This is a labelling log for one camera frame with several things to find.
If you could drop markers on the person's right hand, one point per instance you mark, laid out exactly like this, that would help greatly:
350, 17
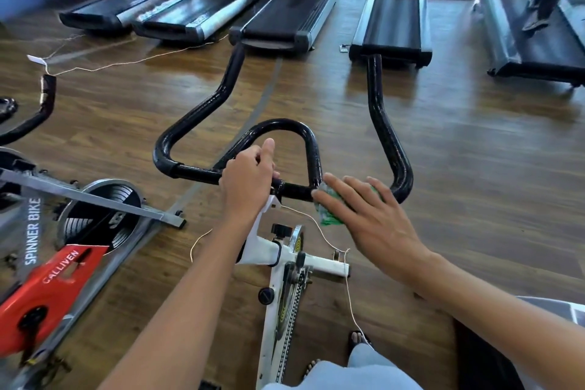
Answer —
375, 221

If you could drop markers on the person's left hand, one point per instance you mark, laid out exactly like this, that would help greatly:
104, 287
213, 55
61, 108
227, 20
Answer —
245, 189

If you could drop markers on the green checkered cleaning cloth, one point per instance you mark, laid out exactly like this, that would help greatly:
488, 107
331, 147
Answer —
326, 216

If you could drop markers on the white bike with yellow flywheel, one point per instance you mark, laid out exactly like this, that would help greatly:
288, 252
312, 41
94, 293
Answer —
270, 330

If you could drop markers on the person's right forearm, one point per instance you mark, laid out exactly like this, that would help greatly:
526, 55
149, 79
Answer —
503, 312

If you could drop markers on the person's left forearm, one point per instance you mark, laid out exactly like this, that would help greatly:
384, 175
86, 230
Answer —
183, 312

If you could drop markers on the red and grey spin bike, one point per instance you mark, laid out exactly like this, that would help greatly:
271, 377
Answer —
55, 289

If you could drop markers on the black sandal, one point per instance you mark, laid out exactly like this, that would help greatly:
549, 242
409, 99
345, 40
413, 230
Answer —
311, 367
358, 339

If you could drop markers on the small grey floor plug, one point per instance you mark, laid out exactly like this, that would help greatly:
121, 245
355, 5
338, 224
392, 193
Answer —
345, 47

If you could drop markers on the white power strip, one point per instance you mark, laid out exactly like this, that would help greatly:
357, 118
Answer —
36, 61

